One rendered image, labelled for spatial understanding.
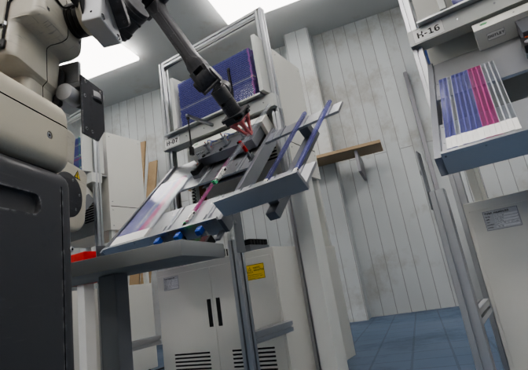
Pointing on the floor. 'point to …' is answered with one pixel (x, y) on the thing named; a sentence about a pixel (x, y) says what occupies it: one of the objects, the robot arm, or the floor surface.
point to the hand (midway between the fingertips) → (249, 133)
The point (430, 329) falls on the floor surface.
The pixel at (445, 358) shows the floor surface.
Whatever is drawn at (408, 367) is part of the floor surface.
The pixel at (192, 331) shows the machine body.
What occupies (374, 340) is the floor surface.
